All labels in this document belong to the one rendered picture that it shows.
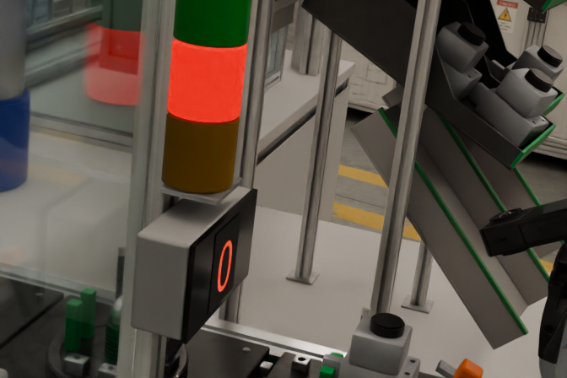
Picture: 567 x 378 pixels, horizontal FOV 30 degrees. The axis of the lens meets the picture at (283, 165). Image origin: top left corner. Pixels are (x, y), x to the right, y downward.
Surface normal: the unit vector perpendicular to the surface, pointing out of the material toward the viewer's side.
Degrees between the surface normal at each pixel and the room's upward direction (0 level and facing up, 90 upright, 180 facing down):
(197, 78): 90
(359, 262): 0
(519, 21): 90
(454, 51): 90
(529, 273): 90
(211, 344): 0
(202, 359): 0
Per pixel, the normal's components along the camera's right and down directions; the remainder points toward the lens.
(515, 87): -0.59, 0.13
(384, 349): -0.31, 0.29
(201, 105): -0.02, 0.33
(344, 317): 0.11, -0.94
